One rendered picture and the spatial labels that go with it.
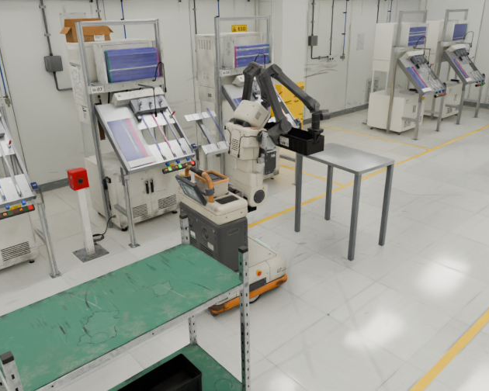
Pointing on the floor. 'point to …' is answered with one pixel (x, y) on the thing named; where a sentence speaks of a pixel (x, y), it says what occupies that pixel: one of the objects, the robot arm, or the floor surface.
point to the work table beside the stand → (357, 158)
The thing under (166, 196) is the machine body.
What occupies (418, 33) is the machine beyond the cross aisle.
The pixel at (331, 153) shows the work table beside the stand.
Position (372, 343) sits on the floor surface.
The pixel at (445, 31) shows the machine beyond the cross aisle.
